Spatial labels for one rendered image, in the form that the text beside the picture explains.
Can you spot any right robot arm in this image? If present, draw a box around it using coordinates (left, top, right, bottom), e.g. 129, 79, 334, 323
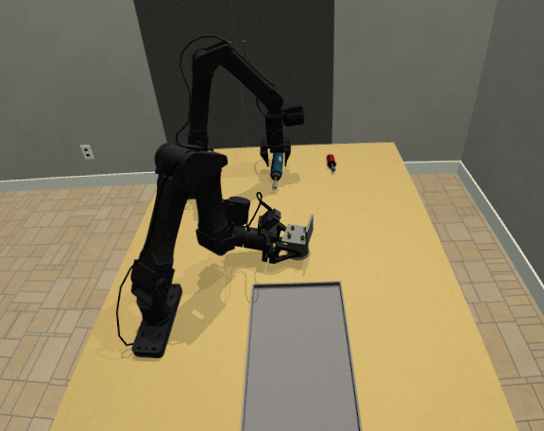
130, 143, 250, 355

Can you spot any red-handled nut driver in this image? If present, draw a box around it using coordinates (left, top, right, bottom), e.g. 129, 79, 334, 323
327, 154, 336, 172

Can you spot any dark blue electric nut driver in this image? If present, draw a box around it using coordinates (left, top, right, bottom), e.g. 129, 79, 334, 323
270, 153, 283, 190

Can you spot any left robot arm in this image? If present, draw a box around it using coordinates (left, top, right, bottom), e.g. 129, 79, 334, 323
188, 40, 304, 148

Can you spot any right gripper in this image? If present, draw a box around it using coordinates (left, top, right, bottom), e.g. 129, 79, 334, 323
244, 210, 301, 264

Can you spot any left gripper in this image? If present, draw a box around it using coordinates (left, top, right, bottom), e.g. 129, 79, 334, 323
260, 129, 291, 167

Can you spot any black cylinder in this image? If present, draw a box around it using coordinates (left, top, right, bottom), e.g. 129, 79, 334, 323
287, 244, 310, 260

